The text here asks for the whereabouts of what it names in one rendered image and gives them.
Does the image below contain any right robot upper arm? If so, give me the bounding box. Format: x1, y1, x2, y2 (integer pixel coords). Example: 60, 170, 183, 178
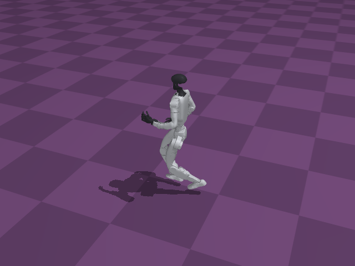
185, 89, 196, 112

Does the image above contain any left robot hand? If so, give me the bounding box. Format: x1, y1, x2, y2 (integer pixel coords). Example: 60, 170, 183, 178
141, 111, 159, 125

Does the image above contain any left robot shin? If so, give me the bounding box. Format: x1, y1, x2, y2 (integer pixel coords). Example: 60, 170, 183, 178
169, 166, 200, 183

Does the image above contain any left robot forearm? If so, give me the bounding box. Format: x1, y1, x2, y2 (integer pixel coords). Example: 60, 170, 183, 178
153, 121, 174, 130

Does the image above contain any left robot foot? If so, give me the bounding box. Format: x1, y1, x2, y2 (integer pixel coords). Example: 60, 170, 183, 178
187, 180, 206, 190

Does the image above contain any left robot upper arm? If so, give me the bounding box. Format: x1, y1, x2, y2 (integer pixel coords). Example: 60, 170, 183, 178
170, 99, 180, 129

